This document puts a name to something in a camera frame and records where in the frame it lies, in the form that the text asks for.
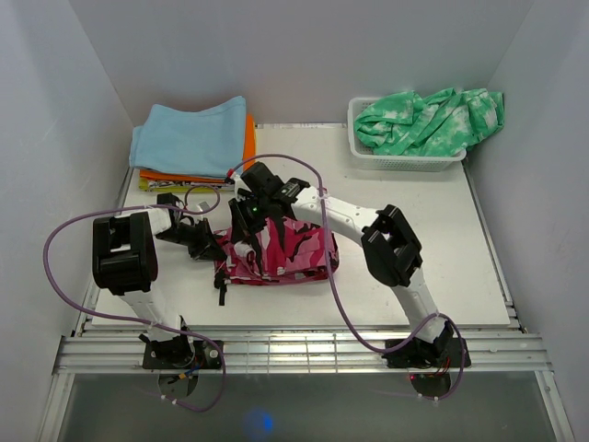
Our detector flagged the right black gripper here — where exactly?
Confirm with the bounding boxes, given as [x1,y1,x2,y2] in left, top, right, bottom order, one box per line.
[229,194,272,244]

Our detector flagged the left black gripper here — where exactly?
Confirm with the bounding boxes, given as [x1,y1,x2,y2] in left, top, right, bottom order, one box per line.
[156,218,227,262]

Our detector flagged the pink camouflage trousers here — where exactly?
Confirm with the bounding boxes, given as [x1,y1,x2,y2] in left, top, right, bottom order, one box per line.
[214,217,340,306]

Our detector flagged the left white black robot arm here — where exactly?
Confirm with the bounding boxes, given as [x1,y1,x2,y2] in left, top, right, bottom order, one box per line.
[92,193,226,368]

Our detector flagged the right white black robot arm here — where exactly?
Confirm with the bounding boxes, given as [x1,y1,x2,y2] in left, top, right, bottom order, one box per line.
[226,162,466,368]

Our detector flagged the orange folded trousers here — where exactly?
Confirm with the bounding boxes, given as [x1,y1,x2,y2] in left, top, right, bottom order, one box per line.
[139,113,256,186]

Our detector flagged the light blue folded trousers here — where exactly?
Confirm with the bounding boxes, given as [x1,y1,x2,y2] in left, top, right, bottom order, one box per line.
[129,96,247,178]

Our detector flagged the yellow patterned folded trousers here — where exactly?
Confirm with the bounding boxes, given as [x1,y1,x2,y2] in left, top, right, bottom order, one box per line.
[138,178,234,193]

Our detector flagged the green tie-dye trousers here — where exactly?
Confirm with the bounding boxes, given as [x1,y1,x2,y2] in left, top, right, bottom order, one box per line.
[352,87,504,157]

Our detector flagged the white plastic basket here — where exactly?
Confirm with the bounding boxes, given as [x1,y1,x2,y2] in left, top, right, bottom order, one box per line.
[347,97,467,172]

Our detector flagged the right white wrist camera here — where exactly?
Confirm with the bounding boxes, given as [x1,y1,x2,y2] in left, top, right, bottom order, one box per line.
[225,169,251,201]

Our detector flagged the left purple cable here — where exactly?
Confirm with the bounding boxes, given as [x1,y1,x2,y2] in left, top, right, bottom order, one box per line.
[41,186,227,411]

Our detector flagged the purple cable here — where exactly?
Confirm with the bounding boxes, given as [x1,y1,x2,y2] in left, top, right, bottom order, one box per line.
[41,186,227,411]
[225,154,465,402]

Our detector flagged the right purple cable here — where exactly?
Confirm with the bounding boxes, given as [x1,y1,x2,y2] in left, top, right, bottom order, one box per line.
[225,154,465,402]

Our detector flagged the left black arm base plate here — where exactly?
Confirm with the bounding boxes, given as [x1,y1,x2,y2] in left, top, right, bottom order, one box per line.
[141,340,222,371]

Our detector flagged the aluminium frame rail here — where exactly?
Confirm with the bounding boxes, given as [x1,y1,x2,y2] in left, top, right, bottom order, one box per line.
[37,326,574,441]

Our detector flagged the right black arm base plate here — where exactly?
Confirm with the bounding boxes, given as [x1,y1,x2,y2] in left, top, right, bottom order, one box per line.
[383,337,471,369]

